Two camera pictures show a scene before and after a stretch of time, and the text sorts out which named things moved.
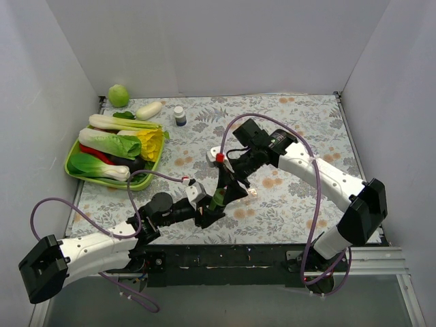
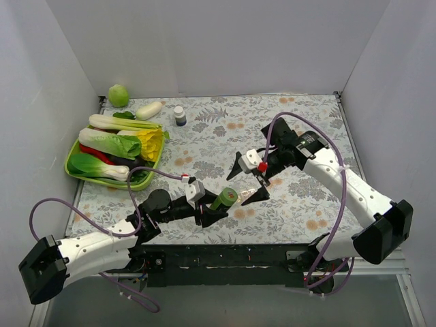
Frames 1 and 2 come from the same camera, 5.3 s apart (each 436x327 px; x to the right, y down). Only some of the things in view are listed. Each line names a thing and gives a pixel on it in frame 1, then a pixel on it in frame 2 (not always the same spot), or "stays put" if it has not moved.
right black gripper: [234, 167] to [260, 174]
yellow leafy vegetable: [151, 144] stays put
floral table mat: [281, 206] stays put
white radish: [148, 110] stays put
